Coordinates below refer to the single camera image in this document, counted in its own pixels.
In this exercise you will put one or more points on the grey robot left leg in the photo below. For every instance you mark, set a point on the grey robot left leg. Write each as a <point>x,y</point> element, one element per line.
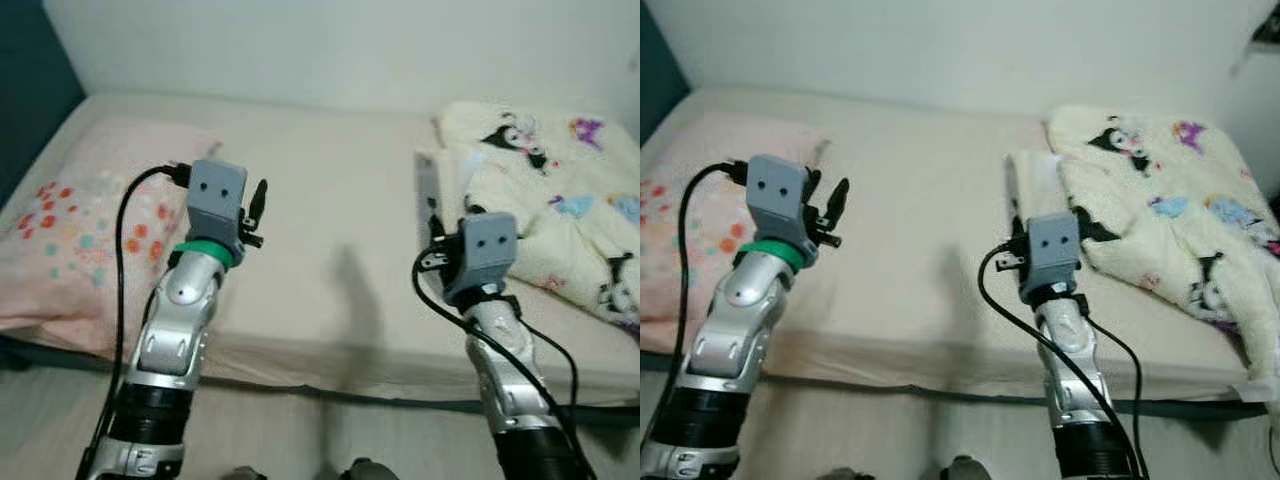
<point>850,474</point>
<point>245,474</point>

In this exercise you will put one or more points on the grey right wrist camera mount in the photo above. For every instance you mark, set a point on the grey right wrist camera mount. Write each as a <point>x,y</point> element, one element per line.
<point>1050,250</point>
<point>485,250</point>

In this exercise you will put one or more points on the dark teal bed frame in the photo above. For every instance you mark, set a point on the dark teal bed frame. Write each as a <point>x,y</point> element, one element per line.
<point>660,70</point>
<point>30,90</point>

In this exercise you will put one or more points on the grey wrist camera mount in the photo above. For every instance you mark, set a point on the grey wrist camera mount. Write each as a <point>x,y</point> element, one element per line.
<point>215,200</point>
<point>775,195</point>
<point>1050,250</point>
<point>485,250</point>

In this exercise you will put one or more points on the white paperback book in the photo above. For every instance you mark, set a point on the white paperback book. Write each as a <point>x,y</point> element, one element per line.
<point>430,200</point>
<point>1030,190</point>

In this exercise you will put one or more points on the beige sheeted mattress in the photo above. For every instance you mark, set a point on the beige sheeted mattress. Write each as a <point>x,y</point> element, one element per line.
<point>920,200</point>
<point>330,200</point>

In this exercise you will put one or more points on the grey robot leg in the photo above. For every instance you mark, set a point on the grey robot leg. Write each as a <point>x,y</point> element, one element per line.
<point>850,474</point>
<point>975,470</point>
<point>245,474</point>
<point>368,470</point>

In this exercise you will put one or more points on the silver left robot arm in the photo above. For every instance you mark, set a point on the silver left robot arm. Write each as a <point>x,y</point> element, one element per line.
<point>740,320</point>
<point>175,330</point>

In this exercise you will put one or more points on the grey robot right leg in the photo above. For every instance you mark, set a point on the grey robot right leg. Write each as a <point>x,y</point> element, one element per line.
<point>368,470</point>
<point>975,470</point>

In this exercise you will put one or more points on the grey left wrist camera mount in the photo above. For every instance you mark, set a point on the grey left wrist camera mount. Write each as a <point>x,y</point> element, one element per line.
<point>215,200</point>
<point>775,195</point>

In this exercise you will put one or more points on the pink dotted pillow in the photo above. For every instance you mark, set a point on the pink dotted pillow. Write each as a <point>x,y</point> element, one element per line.
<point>70,230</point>
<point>690,230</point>

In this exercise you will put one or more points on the cream cartoon print comforter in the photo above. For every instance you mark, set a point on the cream cartoon print comforter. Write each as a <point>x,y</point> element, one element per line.
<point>1170,230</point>
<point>560,240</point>

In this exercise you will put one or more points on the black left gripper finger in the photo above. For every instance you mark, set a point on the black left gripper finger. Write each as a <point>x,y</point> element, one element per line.
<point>836,205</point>
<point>258,205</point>

